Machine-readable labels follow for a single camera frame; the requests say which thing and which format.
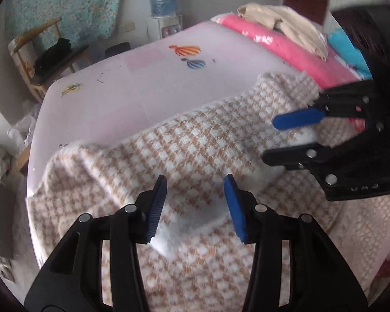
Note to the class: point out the beige white houndstooth coat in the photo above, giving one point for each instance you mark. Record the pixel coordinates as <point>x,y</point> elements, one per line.
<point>198,149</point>

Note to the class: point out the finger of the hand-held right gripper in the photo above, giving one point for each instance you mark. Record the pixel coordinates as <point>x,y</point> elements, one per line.
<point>289,158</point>
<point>295,119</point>

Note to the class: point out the black clothes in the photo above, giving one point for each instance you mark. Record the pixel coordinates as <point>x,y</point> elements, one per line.
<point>58,55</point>

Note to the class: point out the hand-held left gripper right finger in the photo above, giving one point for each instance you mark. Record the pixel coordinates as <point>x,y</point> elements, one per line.
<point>235,211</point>

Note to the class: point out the black stool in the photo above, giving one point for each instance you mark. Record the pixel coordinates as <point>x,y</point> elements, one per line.
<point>117,49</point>

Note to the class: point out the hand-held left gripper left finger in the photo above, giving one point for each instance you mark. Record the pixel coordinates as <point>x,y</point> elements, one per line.
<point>156,214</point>

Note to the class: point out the clear plastic bags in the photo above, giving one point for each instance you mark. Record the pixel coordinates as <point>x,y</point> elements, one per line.
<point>21,133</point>

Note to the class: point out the teal floral hanging cloth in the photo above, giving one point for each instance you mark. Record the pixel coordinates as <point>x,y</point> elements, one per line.
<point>68,3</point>

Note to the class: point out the pink floral blanket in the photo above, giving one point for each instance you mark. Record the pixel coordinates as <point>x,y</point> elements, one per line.
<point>279,48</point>

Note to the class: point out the wooden chair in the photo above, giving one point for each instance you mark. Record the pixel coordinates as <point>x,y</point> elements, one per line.
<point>19,52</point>

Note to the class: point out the white water dispenser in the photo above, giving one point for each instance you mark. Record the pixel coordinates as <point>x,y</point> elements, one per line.
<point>169,27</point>

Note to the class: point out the teal blanket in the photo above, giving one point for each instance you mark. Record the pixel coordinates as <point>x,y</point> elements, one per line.
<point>347,52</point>

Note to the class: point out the beige cloth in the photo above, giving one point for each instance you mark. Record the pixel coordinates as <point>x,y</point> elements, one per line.
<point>286,19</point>

